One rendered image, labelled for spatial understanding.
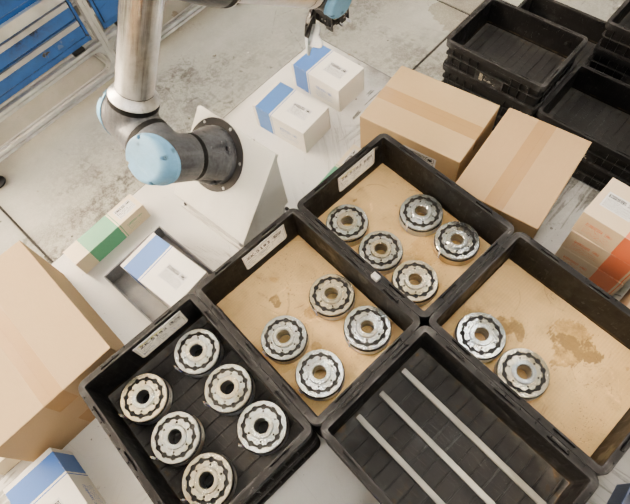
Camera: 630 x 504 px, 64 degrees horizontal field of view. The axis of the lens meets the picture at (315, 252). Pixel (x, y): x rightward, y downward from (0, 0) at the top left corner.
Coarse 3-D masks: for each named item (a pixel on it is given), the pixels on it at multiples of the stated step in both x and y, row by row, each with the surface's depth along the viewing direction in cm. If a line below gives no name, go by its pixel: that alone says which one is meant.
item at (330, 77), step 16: (320, 48) 160; (304, 64) 157; (320, 64) 156; (336, 64) 156; (352, 64) 155; (304, 80) 160; (320, 80) 153; (336, 80) 153; (352, 80) 153; (320, 96) 160; (336, 96) 153; (352, 96) 159
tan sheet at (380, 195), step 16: (368, 176) 131; (384, 176) 130; (400, 176) 130; (352, 192) 129; (368, 192) 128; (384, 192) 128; (400, 192) 127; (416, 192) 127; (368, 208) 126; (384, 208) 126; (384, 224) 124; (400, 240) 121; (416, 240) 121; (432, 240) 120; (480, 240) 119; (416, 256) 119; (432, 256) 119; (448, 272) 116
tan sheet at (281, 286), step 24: (264, 264) 122; (288, 264) 121; (312, 264) 121; (240, 288) 120; (264, 288) 119; (288, 288) 118; (240, 312) 117; (264, 312) 116; (288, 312) 116; (312, 312) 115; (288, 336) 113; (312, 336) 112; (336, 336) 112; (360, 360) 109; (312, 408) 105
